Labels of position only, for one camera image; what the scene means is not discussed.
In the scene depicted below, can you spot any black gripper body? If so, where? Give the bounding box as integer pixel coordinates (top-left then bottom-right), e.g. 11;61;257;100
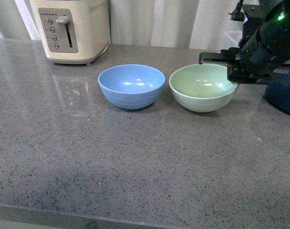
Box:
199;47;276;84

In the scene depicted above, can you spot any light green bowl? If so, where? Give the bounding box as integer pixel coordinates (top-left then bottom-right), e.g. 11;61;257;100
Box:
169;64;239;113

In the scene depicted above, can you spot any light blue bowl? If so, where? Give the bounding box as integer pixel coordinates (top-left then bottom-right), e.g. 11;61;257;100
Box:
98;64;166;110

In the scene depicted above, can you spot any clear plastic food container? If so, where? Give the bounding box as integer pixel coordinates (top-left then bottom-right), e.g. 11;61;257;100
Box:
225;31;242;46

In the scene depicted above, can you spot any dark blue saucepan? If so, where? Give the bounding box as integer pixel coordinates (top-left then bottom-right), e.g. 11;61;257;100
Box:
265;82;290;115

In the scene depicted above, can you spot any cream toaster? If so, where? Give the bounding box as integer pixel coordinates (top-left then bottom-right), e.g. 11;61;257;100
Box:
30;0;110;65

